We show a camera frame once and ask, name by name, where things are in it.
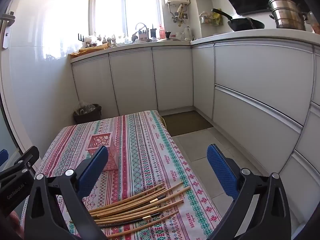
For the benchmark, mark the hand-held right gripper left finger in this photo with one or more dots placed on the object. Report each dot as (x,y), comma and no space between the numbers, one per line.
(93,170)

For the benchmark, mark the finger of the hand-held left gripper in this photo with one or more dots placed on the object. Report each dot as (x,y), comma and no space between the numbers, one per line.
(27,156)
(3,158)

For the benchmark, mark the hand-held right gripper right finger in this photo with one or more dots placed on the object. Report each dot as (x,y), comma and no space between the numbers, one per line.
(221,172)

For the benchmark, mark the pink plastic lattice basket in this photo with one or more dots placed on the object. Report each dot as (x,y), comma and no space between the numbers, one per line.
(113,160)

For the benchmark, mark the group of wooden chopsticks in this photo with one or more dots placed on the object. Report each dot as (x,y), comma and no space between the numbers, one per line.
(140,200)

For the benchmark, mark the person's left hand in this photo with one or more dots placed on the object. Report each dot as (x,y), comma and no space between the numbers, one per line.
(17,221)

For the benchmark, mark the frosted glass door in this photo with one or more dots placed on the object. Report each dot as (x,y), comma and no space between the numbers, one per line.
(6,120)

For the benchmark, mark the dark trash bin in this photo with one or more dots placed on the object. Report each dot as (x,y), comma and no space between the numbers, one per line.
(87,116)

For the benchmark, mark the patterned striped tablecloth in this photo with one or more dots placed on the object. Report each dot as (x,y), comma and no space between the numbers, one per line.
(150,155)

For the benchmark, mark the brown floor mat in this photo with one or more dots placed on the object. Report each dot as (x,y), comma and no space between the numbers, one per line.
(185,123)

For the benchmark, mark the white cabinet under window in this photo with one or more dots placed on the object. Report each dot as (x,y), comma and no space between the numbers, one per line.
(132,80)

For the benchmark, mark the white cabinet with drawers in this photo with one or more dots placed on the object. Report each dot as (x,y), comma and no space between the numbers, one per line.
(262,80)

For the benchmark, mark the yellow paper bag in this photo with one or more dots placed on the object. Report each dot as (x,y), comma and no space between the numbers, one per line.
(92,50)

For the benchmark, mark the steel pot lid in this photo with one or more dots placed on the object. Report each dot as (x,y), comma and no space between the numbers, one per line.
(170,39)

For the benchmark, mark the white electric kettle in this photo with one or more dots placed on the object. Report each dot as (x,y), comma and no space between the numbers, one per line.
(188,33)

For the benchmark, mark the countertop utensil holder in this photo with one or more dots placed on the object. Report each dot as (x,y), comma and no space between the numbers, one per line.
(143,36)

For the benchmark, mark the black wok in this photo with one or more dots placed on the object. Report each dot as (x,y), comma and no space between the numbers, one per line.
(246,25)

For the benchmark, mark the black knife block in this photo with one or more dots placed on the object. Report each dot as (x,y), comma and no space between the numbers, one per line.
(153,32)

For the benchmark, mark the curved sink faucet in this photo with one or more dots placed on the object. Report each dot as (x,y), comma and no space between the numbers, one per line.
(140,25)

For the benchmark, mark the red bottle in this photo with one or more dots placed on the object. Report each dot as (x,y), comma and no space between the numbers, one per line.
(161,32)

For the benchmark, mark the kitchen window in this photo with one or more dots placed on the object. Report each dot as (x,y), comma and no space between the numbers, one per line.
(125,5)

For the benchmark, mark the steel steamer pot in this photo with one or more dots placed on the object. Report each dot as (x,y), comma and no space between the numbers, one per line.
(287,15)

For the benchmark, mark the glass jar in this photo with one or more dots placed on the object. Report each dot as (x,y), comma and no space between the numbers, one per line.
(313,23)

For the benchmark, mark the wall rack with packets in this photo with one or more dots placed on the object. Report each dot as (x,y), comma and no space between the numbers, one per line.
(211,18)

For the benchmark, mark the wall socket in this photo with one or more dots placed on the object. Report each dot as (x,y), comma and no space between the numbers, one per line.
(185,16)

